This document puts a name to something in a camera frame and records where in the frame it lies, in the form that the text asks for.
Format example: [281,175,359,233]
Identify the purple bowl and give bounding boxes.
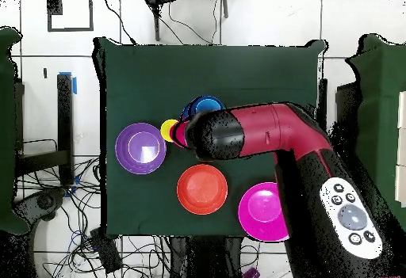
[114,122,167,175]

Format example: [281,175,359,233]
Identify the small crimson bowl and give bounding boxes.
[170,120,190,148]

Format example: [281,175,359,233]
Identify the small purple object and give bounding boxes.
[242,266,261,278]

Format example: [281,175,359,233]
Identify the blue tape strip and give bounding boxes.
[59,71,78,95]

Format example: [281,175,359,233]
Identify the small dark blue bowl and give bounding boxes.
[186,95,227,121]

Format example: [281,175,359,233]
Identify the yellow cup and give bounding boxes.
[159,119,179,143]

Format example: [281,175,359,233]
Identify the large pink bowl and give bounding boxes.
[237,181,290,242]

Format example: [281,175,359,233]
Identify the black tripod stand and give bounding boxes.
[142,0,230,42]

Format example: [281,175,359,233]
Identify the white boxes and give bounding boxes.
[394,90,406,208]

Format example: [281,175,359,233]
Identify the dark green tablecloth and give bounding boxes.
[92,36,327,239]

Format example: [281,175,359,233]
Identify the black metal frame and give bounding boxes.
[13,73,75,187]
[316,78,359,133]

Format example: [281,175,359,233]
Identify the light blue cup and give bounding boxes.
[194,97,224,114]

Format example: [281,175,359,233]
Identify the black power strip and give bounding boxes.
[90,228,124,274]

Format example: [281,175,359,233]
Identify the dark square floor frame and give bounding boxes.
[46,0,94,32]

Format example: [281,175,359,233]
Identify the orange bowl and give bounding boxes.
[176,164,228,216]

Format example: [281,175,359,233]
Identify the side table with green cloth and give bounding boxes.
[0,26,30,236]
[344,33,406,228]

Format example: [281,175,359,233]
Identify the tangle of black cables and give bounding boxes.
[15,157,172,278]

